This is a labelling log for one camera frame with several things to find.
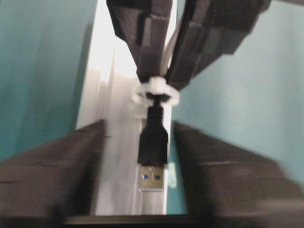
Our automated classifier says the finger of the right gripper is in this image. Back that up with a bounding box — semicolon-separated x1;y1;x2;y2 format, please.
106;0;172;83
166;0;270;90

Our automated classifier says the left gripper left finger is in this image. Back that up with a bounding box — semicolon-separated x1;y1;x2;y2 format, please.
0;119;106;228

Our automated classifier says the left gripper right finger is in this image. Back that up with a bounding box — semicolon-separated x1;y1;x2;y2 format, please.
173;122;304;228

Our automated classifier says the black USB cable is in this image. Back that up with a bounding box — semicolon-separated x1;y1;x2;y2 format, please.
137;94;170;193

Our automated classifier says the teal tape tab right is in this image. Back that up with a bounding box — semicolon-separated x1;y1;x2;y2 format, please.
168;162;177;189

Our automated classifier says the aluminium extrusion rail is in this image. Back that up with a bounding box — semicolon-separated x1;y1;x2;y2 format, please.
76;0;168;216

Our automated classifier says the white ring clip right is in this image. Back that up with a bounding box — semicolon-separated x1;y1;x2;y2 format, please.
131;76;180;107

